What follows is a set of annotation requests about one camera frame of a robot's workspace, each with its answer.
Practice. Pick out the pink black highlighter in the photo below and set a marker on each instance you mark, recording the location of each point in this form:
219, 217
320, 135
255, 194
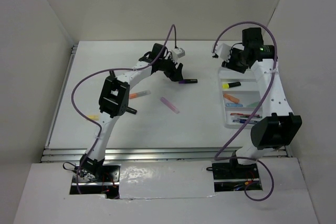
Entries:
131, 110

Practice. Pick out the pale green highlighter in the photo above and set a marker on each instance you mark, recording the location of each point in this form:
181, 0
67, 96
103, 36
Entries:
253, 105

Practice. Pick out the yellow black highlighter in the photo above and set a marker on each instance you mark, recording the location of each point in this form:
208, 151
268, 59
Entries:
231, 85

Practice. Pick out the white compartment tray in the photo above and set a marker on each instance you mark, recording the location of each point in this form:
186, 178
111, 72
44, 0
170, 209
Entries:
239, 94

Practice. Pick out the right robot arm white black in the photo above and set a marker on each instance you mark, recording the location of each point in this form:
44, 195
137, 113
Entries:
278, 125

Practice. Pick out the white foil cover panel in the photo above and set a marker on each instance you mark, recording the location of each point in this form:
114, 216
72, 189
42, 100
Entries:
166, 180

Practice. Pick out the blue translucent highlighter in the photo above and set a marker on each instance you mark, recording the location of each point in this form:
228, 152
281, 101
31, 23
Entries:
234, 105

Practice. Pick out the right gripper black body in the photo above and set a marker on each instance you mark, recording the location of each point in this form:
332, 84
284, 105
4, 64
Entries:
236, 62

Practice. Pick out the aluminium frame rail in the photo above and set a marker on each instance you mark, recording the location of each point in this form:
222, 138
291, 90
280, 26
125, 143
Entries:
127, 154

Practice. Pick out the orange translucent highlighter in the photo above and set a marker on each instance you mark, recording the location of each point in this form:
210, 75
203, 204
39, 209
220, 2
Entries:
231, 98

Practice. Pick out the purple black highlighter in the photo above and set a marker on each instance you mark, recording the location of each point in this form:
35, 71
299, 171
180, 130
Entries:
188, 81

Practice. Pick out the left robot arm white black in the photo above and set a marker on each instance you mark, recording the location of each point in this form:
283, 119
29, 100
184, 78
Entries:
114, 100

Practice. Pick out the pale yellow highlighter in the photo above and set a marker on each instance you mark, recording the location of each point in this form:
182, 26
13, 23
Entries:
93, 117

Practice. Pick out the pink translucent highlighter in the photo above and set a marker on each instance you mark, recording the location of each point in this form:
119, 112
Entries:
169, 105

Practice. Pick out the orange grey highlighter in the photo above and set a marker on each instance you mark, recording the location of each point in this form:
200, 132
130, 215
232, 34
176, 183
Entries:
139, 94

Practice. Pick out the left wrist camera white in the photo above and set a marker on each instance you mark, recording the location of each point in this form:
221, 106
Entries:
178, 53

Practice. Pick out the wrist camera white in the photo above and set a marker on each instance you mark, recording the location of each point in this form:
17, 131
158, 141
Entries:
221, 50
178, 53

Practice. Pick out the green pen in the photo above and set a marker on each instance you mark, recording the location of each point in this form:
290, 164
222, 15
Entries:
253, 116

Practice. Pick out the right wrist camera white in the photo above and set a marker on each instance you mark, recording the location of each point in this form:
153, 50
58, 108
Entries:
221, 50

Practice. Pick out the red pen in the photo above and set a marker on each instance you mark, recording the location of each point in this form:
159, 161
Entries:
238, 114

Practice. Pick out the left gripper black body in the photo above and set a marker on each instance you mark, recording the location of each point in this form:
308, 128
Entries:
167, 67

